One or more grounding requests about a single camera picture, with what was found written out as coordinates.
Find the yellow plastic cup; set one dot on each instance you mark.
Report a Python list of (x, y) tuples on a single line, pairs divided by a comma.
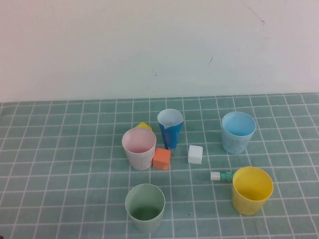
[(245, 206)]

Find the light blue plastic cup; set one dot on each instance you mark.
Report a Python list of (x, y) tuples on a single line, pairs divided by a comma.
[(235, 145)]

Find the pink plastic cup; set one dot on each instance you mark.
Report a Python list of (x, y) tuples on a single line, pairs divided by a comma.
[(139, 160)]

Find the green white glue stick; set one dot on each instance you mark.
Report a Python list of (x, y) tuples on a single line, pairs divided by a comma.
[(223, 175)]

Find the green plastic cup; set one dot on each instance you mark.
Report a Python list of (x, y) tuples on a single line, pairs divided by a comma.
[(144, 225)]

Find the green checked tablecloth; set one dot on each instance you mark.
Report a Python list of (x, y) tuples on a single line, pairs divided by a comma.
[(74, 199)]

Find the blue paper cone cup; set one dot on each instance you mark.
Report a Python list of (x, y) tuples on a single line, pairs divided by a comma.
[(170, 137)]

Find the orange cube block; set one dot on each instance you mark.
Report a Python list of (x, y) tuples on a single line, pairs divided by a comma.
[(161, 159)]

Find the yellow block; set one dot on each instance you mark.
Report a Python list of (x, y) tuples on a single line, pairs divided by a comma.
[(144, 125)]

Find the white cube block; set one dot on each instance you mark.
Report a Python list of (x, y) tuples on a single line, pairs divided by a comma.
[(195, 154)]

